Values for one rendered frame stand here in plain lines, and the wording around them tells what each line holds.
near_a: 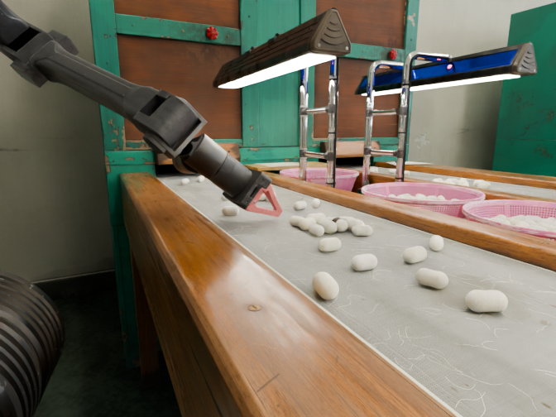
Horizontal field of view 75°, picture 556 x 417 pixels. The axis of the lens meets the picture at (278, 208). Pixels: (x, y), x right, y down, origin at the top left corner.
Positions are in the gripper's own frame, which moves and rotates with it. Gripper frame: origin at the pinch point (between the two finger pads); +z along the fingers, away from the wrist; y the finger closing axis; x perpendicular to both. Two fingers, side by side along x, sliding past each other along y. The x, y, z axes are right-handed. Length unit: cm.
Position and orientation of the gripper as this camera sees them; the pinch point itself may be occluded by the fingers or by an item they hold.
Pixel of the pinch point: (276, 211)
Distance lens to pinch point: 68.6
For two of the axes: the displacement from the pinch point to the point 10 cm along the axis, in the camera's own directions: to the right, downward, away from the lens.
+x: -5.7, 8.2, -1.1
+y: -4.3, -1.9, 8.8
